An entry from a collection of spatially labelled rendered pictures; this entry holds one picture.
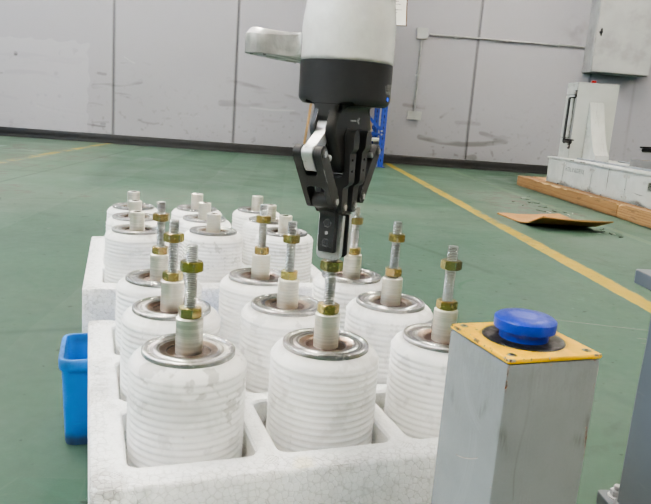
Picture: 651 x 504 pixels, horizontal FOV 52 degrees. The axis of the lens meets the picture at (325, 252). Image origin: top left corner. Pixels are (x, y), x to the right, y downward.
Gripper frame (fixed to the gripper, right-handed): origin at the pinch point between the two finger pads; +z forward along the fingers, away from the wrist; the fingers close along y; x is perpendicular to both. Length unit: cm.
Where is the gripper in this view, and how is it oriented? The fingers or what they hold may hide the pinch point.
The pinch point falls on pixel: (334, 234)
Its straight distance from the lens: 57.0
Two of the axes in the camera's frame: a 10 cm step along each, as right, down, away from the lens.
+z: -0.7, 9.8, 2.0
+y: 4.3, -1.5, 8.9
